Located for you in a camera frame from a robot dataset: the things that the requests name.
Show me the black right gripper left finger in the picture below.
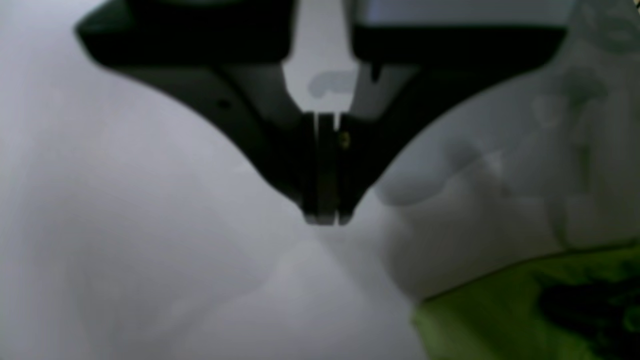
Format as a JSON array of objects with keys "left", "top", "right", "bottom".
[{"left": 75, "top": 0, "right": 329, "bottom": 225}]

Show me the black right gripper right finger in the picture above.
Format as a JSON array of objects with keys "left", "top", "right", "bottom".
[{"left": 336, "top": 25, "right": 569, "bottom": 225}]

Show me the green T-shirt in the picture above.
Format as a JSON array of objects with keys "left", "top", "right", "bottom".
[{"left": 412, "top": 244, "right": 639, "bottom": 360}]

